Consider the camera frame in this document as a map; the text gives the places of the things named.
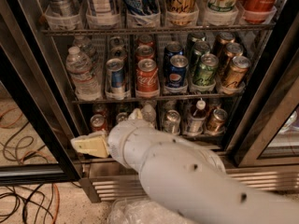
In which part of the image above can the left glass fridge door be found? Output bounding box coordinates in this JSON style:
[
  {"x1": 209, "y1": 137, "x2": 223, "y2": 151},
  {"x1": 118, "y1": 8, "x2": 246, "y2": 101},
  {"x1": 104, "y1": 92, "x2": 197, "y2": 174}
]
[{"x1": 0, "y1": 0, "x2": 83, "y2": 185}]

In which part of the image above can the clear water bottle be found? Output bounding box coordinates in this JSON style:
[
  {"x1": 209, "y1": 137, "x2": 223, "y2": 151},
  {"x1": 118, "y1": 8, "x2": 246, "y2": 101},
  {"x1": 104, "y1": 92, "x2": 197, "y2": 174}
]
[
  {"x1": 73, "y1": 35, "x2": 98, "y2": 66},
  {"x1": 66, "y1": 47, "x2": 102, "y2": 101}
]

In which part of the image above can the front green soda can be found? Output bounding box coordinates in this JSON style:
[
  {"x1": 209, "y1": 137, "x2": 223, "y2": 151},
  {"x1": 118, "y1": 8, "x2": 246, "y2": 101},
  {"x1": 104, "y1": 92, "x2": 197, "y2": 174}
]
[{"x1": 192, "y1": 53, "x2": 219, "y2": 86}]

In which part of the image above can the front gold soda can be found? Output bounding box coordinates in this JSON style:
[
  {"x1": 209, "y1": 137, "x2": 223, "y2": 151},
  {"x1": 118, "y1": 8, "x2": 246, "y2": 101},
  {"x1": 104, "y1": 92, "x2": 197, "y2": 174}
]
[{"x1": 221, "y1": 56, "x2": 251, "y2": 89}]

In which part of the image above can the bottom shelf green can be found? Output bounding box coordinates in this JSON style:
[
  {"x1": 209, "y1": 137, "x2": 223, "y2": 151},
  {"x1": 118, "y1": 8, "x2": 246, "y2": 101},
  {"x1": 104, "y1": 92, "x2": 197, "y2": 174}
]
[{"x1": 116, "y1": 112, "x2": 128, "y2": 124}]

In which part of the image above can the top shelf coca-cola can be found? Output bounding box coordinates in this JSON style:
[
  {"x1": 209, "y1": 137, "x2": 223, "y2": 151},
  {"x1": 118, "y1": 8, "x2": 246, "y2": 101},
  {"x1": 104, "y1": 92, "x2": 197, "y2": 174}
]
[{"x1": 243, "y1": 0, "x2": 277, "y2": 24}]

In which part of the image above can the rear clear water bottle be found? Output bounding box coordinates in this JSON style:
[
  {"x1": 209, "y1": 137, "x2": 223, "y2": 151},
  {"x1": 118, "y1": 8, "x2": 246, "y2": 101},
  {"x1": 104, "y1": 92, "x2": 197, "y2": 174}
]
[{"x1": 73, "y1": 35, "x2": 98, "y2": 66}]

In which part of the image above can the gold soda can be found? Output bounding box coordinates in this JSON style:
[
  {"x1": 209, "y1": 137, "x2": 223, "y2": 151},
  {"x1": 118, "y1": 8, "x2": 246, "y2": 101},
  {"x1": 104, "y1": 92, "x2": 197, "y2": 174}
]
[
  {"x1": 212, "y1": 32, "x2": 235, "y2": 57},
  {"x1": 218, "y1": 42, "x2": 244, "y2": 76},
  {"x1": 221, "y1": 56, "x2": 251, "y2": 89}
]

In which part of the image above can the front blue pepsi can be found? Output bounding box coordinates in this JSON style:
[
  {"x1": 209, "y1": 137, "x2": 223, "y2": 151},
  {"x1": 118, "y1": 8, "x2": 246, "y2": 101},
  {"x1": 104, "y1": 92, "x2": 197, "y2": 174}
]
[{"x1": 166, "y1": 55, "x2": 188, "y2": 88}]

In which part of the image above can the top shelf gold lacroix can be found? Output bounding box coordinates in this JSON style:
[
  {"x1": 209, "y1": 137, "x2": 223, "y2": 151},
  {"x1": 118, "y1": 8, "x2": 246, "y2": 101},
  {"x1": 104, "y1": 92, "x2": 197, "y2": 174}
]
[{"x1": 165, "y1": 0, "x2": 196, "y2": 26}]

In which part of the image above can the bottom shelf red can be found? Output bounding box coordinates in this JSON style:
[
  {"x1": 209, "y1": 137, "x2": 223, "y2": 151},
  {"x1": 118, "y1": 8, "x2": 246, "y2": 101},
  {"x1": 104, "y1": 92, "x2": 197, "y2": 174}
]
[{"x1": 90, "y1": 114, "x2": 108, "y2": 132}]

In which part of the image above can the blue pepsi can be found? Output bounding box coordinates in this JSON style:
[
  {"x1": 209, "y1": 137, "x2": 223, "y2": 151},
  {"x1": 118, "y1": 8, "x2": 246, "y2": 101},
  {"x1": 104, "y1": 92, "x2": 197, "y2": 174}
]
[
  {"x1": 166, "y1": 55, "x2": 188, "y2": 88},
  {"x1": 163, "y1": 41, "x2": 184, "y2": 76}
]

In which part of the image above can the glass fridge door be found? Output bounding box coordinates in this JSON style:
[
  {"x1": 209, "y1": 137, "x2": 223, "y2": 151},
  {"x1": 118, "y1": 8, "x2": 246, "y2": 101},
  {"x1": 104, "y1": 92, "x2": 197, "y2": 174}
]
[
  {"x1": 0, "y1": 0, "x2": 83, "y2": 185},
  {"x1": 234, "y1": 17, "x2": 299, "y2": 167}
]

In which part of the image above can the red coca-cola can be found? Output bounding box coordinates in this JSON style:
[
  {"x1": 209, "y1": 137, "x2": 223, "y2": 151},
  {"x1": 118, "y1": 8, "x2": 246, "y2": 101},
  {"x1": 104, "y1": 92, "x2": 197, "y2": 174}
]
[
  {"x1": 137, "y1": 35, "x2": 154, "y2": 48},
  {"x1": 136, "y1": 59, "x2": 158, "y2": 92},
  {"x1": 135, "y1": 45, "x2": 155, "y2": 62}
]

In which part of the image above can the blue silver redbull can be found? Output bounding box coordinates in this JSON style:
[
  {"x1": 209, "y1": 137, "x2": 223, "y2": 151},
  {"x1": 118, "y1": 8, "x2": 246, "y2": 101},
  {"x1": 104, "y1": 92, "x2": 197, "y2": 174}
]
[{"x1": 106, "y1": 58, "x2": 125, "y2": 94}]

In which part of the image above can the right glass fridge door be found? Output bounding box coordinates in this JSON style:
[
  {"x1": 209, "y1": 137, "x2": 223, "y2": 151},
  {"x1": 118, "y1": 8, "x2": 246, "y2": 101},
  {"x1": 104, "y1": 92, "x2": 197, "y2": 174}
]
[{"x1": 234, "y1": 17, "x2": 299, "y2": 167}]

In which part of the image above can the front clear water bottle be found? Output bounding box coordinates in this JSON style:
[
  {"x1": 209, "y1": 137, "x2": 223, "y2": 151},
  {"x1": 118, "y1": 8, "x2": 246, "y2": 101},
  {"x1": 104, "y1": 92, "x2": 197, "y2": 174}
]
[{"x1": 66, "y1": 47, "x2": 102, "y2": 101}]

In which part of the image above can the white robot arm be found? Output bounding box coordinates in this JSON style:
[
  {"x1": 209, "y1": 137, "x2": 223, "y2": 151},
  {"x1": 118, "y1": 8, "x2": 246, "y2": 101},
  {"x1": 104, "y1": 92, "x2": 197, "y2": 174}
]
[{"x1": 71, "y1": 109, "x2": 299, "y2": 224}]

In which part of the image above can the orange cable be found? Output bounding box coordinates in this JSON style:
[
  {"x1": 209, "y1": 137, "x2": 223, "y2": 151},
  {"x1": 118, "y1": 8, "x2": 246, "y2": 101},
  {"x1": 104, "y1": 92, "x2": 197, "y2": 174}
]
[{"x1": 0, "y1": 105, "x2": 61, "y2": 224}]

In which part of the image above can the bottom shelf white-cap bottle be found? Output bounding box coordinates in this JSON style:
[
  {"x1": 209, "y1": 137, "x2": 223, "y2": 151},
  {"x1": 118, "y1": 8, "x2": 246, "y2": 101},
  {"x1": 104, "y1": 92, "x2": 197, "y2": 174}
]
[{"x1": 185, "y1": 100, "x2": 206, "y2": 136}]

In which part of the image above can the clear plastic bag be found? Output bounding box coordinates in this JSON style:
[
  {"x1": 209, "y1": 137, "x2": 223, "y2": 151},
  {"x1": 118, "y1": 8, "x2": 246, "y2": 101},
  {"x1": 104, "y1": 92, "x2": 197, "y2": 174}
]
[{"x1": 107, "y1": 198, "x2": 188, "y2": 224}]

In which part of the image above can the bottom shelf silver can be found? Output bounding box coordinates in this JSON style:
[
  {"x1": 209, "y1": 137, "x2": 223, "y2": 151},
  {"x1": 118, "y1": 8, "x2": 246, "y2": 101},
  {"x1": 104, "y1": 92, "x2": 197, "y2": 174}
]
[{"x1": 164, "y1": 110, "x2": 180, "y2": 134}]

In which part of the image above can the bottom shelf water bottle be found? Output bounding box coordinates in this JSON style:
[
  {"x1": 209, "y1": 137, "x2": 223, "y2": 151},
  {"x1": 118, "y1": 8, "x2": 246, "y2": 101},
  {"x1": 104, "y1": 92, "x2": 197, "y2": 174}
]
[{"x1": 141, "y1": 104, "x2": 156, "y2": 127}]

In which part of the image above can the front red coca-cola can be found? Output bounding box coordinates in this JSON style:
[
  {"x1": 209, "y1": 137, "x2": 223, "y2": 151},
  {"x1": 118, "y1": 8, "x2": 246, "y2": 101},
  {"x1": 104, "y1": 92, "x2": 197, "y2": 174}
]
[{"x1": 136, "y1": 59, "x2": 158, "y2": 92}]

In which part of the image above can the bottom shelf bronze can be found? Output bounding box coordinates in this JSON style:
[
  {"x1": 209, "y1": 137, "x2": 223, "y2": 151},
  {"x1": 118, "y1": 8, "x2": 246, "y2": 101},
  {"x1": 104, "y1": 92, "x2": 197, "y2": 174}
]
[{"x1": 206, "y1": 108, "x2": 228, "y2": 132}]

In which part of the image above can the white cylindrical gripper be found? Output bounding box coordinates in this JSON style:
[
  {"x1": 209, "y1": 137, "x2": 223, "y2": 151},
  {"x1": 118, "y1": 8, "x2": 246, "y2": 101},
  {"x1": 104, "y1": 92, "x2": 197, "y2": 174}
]
[{"x1": 71, "y1": 108, "x2": 143, "y2": 166}]

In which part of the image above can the green soda can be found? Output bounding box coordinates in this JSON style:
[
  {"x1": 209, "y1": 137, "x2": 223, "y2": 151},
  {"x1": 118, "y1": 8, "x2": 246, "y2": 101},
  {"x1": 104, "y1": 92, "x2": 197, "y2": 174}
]
[
  {"x1": 192, "y1": 53, "x2": 219, "y2": 86},
  {"x1": 186, "y1": 32, "x2": 206, "y2": 51},
  {"x1": 190, "y1": 40, "x2": 211, "y2": 76}
]

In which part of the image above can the steel fridge base grille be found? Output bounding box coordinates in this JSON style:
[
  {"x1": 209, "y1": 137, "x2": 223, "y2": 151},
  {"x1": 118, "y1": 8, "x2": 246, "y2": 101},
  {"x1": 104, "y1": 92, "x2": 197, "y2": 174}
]
[{"x1": 79, "y1": 156, "x2": 299, "y2": 203}]

